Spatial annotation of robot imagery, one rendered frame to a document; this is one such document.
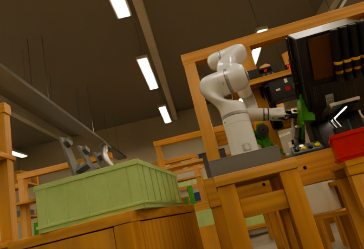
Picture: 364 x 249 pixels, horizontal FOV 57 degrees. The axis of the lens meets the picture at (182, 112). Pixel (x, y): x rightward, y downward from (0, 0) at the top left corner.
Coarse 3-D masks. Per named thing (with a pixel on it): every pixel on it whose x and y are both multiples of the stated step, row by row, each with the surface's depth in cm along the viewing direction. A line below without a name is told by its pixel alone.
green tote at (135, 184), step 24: (120, 168) 119; (144, 168) 125; (48, 192) 123; (72, 192) 121; (96, 192) 119; (120, 192) 117; (144, 192) 117; (168, 192) 150; (48, 216) 120; (72, 216) 118; (96, 216) 117
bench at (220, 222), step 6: (216, 210) 171; (222, 210) 171; (216, 216) 170; (222, 216) 170; (216, 222) 170; (222, 222) 169; (216, 228) 169; (222, 228) 168; (222, 234) 168; (228, 234) 167; (222, 240) 167; (228, 240) 166; (222, 246) 166; (228, 246) 166
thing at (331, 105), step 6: (336, 102) 180; (342, 102) 179; (348, 102) 179; (354, 102) 180; (330, 108) 180; (336, 108) 187; (342, 108) 185; (348, 108) 188; (324, 114) 193; (330, 114) 198; (336, 114) 197; (342, 114) 201; (318, 120) 208; (324, 120) 211; (330, 120) 210
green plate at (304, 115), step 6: (300, 96) 202; (300, 102) 201; (300, 108) 200; (306, 108) 200; (300, 114) 201; (306, 114) 199; (312, 114) 199; (300, 120) 201; (306, 120) 198; (312, 120) 198
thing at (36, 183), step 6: (30, 180) 640; (36, 180) 642; (30, 186) 637; (18, 210) 588; (30, 210) 614; (36, 210) 625; (18, 216) 585; (30, 216) 588; (36, 216) 609; (30, 222) 582; (30, 228) 577
